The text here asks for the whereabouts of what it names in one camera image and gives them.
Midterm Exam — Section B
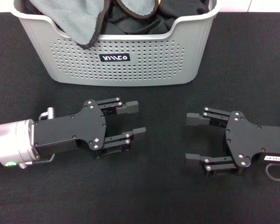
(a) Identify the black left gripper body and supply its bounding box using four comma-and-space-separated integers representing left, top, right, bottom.
33, 99, 132, 160

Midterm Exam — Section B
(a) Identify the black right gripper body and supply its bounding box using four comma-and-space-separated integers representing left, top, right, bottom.
202, 111, 280, 177

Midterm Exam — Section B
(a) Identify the yellow and grey towel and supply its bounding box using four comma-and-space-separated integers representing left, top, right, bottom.
29, 0, 115, 50

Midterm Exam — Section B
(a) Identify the grey perforated plastic storage basket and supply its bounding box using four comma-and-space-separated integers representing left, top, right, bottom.
13, 0, 222, 87

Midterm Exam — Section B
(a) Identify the black tablecloth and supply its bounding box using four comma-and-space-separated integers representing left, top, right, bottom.
0, 10, 280, 224

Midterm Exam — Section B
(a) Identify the silver connector on left wrist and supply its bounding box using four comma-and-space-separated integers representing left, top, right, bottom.
38, 106, 56, 121

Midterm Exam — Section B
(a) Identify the black fleece cloth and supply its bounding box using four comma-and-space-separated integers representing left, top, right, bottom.
22, 0, 175, 35
158, 0, 210, 24

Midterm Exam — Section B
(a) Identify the black cable on left wrist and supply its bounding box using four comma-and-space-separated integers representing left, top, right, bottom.
18, 154, 55, 168

